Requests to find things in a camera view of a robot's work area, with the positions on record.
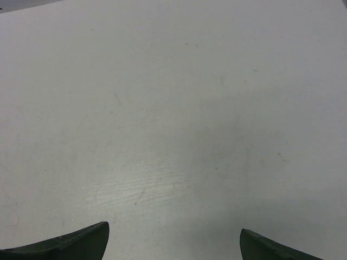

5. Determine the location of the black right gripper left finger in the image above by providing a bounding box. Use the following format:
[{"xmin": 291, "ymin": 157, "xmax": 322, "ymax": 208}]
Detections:
[{"xmin": 1, "ymin": 222, "xmax": 109, "ymax": 260}]

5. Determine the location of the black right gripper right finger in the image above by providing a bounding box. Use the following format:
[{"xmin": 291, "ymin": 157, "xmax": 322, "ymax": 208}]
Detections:
[{"xmin": 240, "ymin": 229, "xmax": 320, "ymax": 260}]

